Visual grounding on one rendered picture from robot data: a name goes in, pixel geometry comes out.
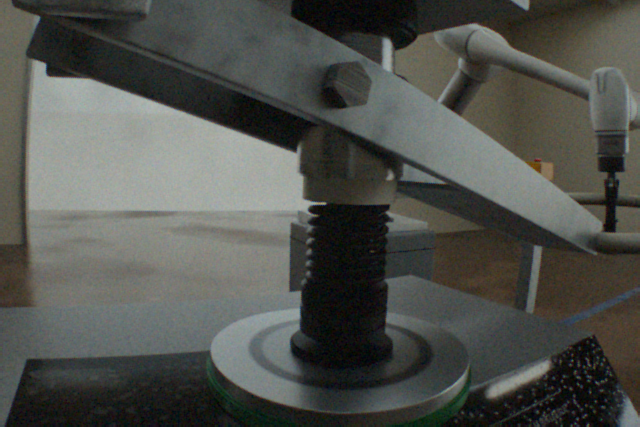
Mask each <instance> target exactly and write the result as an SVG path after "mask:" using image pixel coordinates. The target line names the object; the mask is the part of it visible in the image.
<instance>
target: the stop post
mask: <svg viewBox="0 0 640 427"><path fill-rule="evenodd" d="M524 163H526V164H527V165H528V166H530V167H531V168H532V169H534V170H535V171H536V172H538V173H539V174H540V175H542V176H543V177H544V178H545V179H547V180H552V175H553V164H552V163H544V162H540V161H535V162H524ZM541 252H542V247H541V246H530V245H528V244H525V243H523V242H522V246H521V255H520V264H519V272H518V280H517V287H516V294H515V301H514V308H515V309H518V310H521V311H525V312H528V313H531V314H533V310H534V304H535V297H536V290H537V283H538V276H539V268H540V260H541Z"/></svg>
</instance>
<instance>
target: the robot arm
mask: <svg viewBox="0 0 640 427"><path fill-rule="evenodd" d="M434 37H435V39H436V41H437V42H438V43H439V44H440V45H441V46H442V47H443V48H444V49H446V50H448V51H450V52H451V53H453V54H455V55H456V56H458V57H460V59H459V68H458V70H457V71H456V73H455V74H454V76H453V78H452V79H451V81H450V82H449V84H448V86H447V87H446V89H445V90H444V92H443V94H442V95H441V97H440V98H439V100H438V102H439V103H440V104H442V105H443V106H445V107H446V108H448V109H449V110H451V111H452V112H454V113H455V114H457V115H458V116H460V117H461V115H462V114H463V112H464V111H465V109H466V108H467V106H468V105H469V103H470V102H471V100H472V99H473V97H474V96H475V94H476V92H477V91H478V89H479V88H480V86H481V85H482V84H485V83H487V82H489V81H490V80H491V79H492V78H494V77H495V76H496V75H497V74H499V73H500V72H503V71H504V70H506V69H509V70H511V71H514V72H517V73H519V74H522V75H524V76H527V77H530V78H532V79H535V80H538V81H540V82H543V83H546V84H548V85H551V86H554V87H556V88H559V89H561V90H564V91H566V92H569V93H572V94H574V95H576V96H578V97H580V98H583V99H585V100H586V101H588V102H589V103H590V114H591V120H592V123H593V127H594V144H595V153H596V154H600V156H598V157H597V160H598V171H599V172H607V179H605V180H604V187H605V198H606V214H605V224H602V227H604V232H608V233H616V222H617V223H618V219H616V199H617V198H618V187H619V179H616V172H625V171H626V157H624V154H628V153H629V143H628V136H629V134H628V132H627V131H634V130H637V129H639V128H640V94H639V93H637V92H635V91H633V90H632V89H630V88H628V84H627V81H626V79H625V76H624V74H623V73H622V71H621V70H620V69H617V68H612V67H604V68H600V69H598V70H596V71H594V72H593V73H592V76H591V80H590V81H588V80H585V79H583V78H581V77H578V76H576V75H574V74H571V73H569V72H567V71H565V70H562V69H560V68H558V67H555V66H553V65H551V64H548V63H546V62H544V61H541V60H539V59H536V58H534V57H532V56H529V55H527V54H524V53H522V52H519V51H517V50H515V49H513V48H511V47H510V46H509V44H508V43H507V41H506V40H505V39H503V38H502V37H501V36H500V35H499V34H497V33H496V32H494V31H492V30H490V29H488V28H485V27H481V26H479V25H476V24H469V25H464V26H460V27H455V28H450V29H445V30H441V31H436V32H434Z"/></svg>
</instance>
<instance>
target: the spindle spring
mask: <svg viewBox="0 0 640 427"><path fill-rule="evenodd" d="M389 209H390V204H382V205H368V206H326V204H314V205H309V206H308V208H307V210H308V212H309V213H311V214H313V215H314V216H310V217H309V218H308V219H307V223H308V224H309V225H310V226H314V227H310V228H308V230H307V231H306V232H307V235H308V236H309V237H311V238H310V239H309V240H307V242H306V245H307V246H308V247H309V249H310V250H308V251H307V252H306V257H307V258H308V259H309V261H308V262H306V268H307V270H308V272H307V273H306V275H305V278H306V280H307V281H308V282H310V283H312V284H314V285H317V286H322V287H328V288H360V287H366V286H370V285H374V284H376V283H378V282H380V281H382V280H383V279H384V278H385V275H386V271H385V270H384V268H385V266H386V265H387V262H386V259H385V258H384V257H386V256H387V249H386V248H385V246H386V245H387V243H388V238H387V236H385V235H386V234H387V233H388V232H389V227H388V226H387V225H386V223H388V221H389V220H390V217H389V214H387V213H385V212H387V211H388V210H389ZM369 215H372V218H363V219H325V216H339V217H351V216H369ZM369 227H371V228H372V229H371V230H363V231H326V230H325V228H334V229H356V228H369ZM371 239H373V240H375V241H371V242H366V243H355V244H333V243H324V240H326V241H363V240H371ZM368 251H375V252H370V253H368V254H362V255H326V254H324V252H330V253H359V252H368ZM373 262H375V263H373ZM368 263H369V265H367V266H361V267H348V268H340V267H327V266H323V264H328V265H361V264H368ZM374 273H375V274H374ZM323 275H325V276H335V277H353V276H363V275H368V276H367V277H362V278H353V279H334V278H325V277H320V276H323Z"/></svg>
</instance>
